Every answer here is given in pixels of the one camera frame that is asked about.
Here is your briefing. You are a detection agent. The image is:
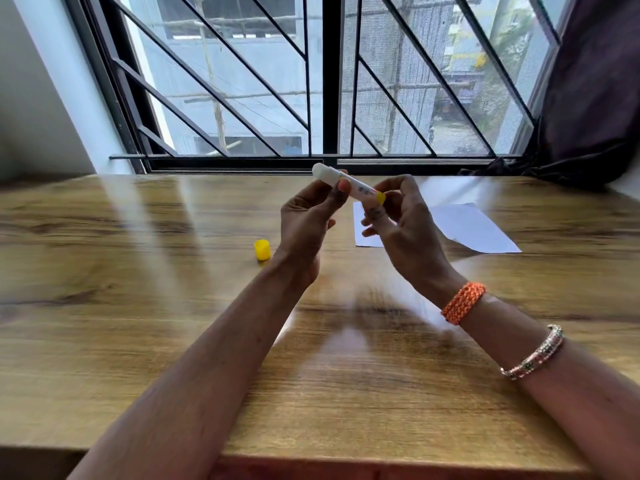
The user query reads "orange braided bracelet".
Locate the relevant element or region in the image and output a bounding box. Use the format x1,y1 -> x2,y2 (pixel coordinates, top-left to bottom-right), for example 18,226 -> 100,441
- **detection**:
440,282 -> 487,326

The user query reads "black window frame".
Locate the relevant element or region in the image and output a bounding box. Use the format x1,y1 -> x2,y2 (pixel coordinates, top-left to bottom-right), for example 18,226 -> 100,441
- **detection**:
62,0 -> 576,176

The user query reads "beaded bangle bracelet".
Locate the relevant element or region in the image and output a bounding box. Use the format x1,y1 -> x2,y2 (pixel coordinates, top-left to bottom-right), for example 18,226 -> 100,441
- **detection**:
500,324 -> 565,381

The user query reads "person's right hand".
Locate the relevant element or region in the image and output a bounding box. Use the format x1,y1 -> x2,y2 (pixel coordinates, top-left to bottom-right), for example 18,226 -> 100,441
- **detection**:
360,174 -> 469,310

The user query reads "dark curtain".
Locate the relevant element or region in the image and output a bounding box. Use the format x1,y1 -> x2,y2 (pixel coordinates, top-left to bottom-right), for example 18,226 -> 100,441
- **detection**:
457,0 -> 640,191

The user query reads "person's left hand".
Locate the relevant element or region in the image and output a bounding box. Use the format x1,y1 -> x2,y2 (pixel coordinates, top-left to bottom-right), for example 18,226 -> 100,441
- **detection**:
272,170 -> 353,288

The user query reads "grey building outside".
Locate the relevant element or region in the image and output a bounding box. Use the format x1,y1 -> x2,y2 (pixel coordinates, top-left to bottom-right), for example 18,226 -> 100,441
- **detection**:
120,0 -> 501,156

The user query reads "white glue stick yellow base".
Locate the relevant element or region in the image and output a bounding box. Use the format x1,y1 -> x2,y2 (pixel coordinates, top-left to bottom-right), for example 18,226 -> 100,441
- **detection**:
311,163 -> 387,206

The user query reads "person's right forearm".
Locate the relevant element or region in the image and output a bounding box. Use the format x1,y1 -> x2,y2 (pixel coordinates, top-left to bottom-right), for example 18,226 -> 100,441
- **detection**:
452,291 -> 640,480

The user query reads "black metal window grille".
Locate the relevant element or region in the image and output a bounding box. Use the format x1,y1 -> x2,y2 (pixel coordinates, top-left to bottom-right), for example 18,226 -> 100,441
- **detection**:
82,0 -> 563,161

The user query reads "white paper sheet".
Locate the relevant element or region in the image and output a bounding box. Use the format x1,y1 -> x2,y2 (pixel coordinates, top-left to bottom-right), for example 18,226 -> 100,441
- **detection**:
353,201 -> 522,254

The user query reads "person's left forearm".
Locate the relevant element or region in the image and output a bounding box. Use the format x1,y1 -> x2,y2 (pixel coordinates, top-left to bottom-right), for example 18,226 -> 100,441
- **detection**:
67,255 -> 321,480

